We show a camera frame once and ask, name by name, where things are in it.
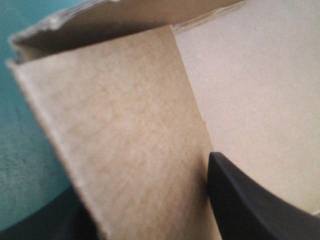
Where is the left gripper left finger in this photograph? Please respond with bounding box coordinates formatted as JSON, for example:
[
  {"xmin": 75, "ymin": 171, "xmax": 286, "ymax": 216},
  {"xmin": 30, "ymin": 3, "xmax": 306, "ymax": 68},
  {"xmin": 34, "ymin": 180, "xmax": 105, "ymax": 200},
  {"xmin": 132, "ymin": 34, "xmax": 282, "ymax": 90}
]
[{"xmin": 0, "ymin": 185, "xmax": 108, "ymax": 240}]

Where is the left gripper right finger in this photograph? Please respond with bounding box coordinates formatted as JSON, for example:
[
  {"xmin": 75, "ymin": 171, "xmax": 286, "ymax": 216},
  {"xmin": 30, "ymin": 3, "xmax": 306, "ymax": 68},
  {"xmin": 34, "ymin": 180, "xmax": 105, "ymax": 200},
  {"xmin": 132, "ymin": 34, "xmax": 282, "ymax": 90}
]
[{"xmin": 206, "ymin": 151, "xmax": 320, "ymax": 240}]

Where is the brown cardboard box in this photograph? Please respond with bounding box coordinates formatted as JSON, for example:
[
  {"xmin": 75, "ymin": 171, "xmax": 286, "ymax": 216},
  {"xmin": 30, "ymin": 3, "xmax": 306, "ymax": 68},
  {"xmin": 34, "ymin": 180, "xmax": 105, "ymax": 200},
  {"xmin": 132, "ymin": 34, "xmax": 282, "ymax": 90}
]
[{"xmin": 5, "ymin": 0, "xmax": 320, "ymax": 240}]

